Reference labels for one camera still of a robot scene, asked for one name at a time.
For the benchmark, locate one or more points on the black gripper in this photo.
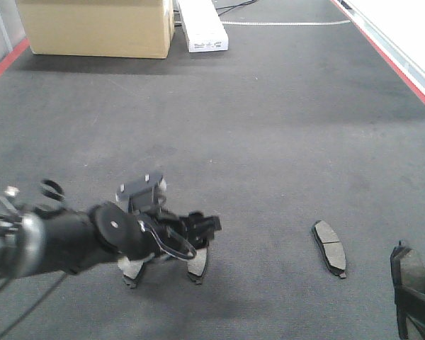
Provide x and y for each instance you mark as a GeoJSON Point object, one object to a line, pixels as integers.
{"type": "Point", "coordinates": [165, 233]}

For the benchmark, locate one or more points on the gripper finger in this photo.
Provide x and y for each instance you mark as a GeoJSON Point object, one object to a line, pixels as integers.
{"type": "Point", "coordinates": [410, 308]}

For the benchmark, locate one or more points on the brake pad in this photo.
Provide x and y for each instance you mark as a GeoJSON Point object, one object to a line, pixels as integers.
{"type": "Point", "coordinates": [133, 271]}
{"type": "Point", "coordinates": [331, 248]}
{"type": "Point", "coordinates": [197, 267]}
{"type": "Point", "coordinates": [407, 270]}

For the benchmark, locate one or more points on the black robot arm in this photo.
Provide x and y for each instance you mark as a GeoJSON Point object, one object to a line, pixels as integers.
{"type": "Point", "coordinates": [73, 242]}

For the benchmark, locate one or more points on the long white box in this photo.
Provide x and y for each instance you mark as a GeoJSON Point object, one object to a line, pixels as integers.
{"type": "Point", "coordinates": [202, 27]}

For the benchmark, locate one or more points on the large cardboard box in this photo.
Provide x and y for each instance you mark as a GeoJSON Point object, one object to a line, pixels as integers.
{"type": "Point", "coordinates": [131, 29]}

